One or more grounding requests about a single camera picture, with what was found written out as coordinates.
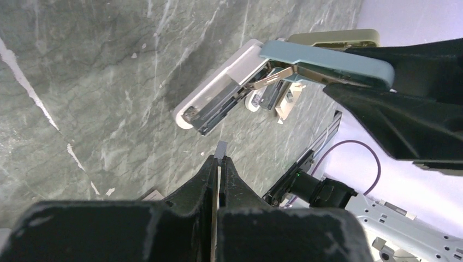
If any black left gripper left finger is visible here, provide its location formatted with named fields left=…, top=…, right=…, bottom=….
left=1, top=156, right=219, bottom=261

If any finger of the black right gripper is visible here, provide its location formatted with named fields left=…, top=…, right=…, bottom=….
left=323, top=39, right=462, bottom=176

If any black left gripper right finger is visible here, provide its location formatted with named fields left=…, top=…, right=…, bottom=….
left=216, top=156, right=373, bottom=261

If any small metal staple strip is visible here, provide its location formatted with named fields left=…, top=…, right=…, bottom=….
left=213, top=140, right=228, bottom=160

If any white staple box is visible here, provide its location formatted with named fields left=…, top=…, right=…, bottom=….
left=140, top=189, right=164, bottom=201

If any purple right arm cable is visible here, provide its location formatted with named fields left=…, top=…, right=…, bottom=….
left=311, top=140, right=382, bottom=197

